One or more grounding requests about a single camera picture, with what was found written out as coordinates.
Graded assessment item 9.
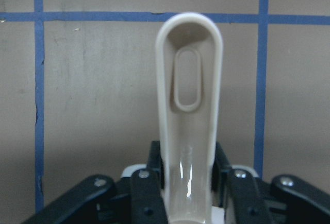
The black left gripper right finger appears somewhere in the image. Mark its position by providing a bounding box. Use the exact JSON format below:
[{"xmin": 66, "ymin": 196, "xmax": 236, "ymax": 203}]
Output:
[{"xmin": 211, "ymin": 142, "xmax": 271, "ymax": 223}]

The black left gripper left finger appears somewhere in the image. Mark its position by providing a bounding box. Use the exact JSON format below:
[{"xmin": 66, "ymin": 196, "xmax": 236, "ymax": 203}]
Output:
[{"xmin": 130, "ymin": 141, "xmax": 168, "ymax": 223}]

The beige plastic dustpan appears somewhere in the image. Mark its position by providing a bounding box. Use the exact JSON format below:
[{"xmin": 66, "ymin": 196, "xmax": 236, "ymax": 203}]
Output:
[{"xmin": 155, "ymin": 12, "xmax": 223, "ymax": 223}]

